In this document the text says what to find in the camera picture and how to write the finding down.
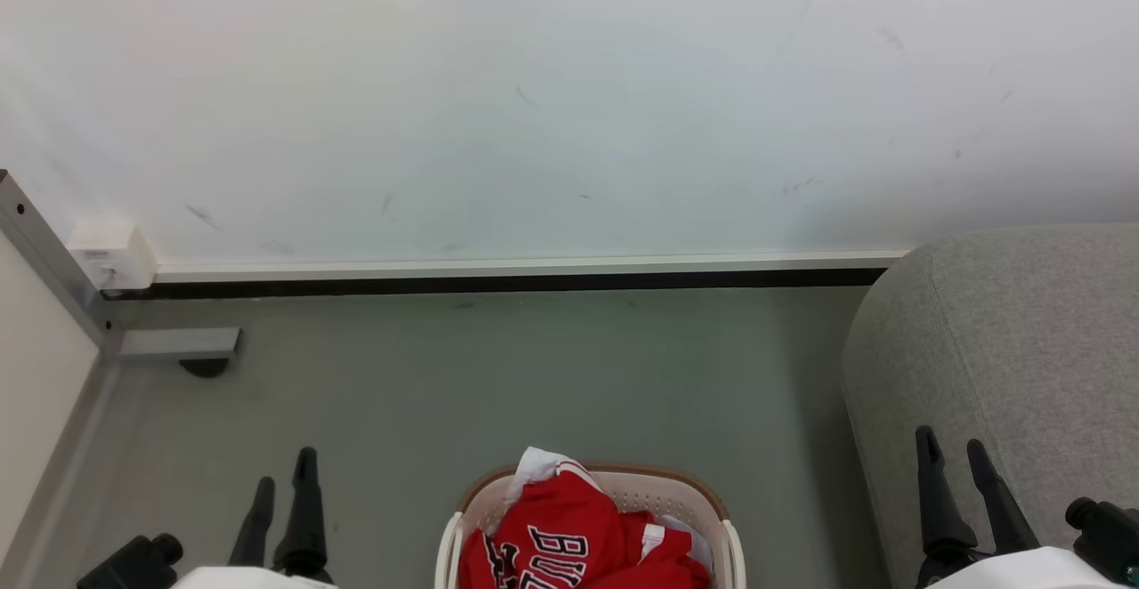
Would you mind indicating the small white plastic box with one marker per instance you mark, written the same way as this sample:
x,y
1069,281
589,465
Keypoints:
x,y
114,253

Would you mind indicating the grey metal frame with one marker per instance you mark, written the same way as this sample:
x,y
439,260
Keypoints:
x,y
53,260

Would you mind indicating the red basketball jersey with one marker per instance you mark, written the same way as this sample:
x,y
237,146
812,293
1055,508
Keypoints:
x,y
569,513

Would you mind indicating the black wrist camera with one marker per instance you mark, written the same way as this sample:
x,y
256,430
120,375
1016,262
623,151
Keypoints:
x,y
1108,536
133,564

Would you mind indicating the grey fabric sofa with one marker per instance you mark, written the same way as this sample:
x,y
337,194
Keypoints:
x,y
1023,349

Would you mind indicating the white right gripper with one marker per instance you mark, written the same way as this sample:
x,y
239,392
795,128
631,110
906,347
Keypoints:
x,y
1032,569

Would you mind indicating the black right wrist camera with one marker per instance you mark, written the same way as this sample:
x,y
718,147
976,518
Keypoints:
x,y
1108,536

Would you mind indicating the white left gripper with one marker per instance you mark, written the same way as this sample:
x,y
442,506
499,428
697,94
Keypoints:
x,y
240,579

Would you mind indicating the white partition panel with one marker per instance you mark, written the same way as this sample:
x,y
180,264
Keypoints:
x,y
36,375

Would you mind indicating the black round frame foot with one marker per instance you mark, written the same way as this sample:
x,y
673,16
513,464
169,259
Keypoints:
x,y
205,367

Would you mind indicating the white wall baseboard strip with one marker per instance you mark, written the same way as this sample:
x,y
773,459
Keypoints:
x,y
534,267

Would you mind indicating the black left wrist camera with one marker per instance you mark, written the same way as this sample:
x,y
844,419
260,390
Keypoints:
x,y
133,564

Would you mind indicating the cream plastic laundry basket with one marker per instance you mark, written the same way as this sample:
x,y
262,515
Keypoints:
x,y
642,491

